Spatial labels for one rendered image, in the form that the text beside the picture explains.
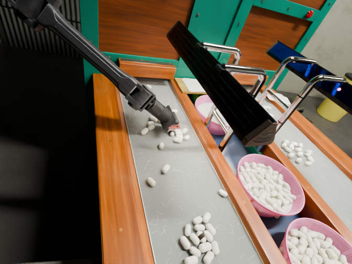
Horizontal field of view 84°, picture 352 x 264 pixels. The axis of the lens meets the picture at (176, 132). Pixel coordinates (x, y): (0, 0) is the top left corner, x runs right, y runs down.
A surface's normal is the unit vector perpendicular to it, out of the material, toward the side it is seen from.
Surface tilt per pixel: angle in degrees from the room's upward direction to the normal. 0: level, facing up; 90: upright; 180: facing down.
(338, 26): 90
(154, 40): 90
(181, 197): 0
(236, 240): 0
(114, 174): 0
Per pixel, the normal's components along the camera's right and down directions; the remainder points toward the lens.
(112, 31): 0.30, 0.70
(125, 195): 0.25, -0.72
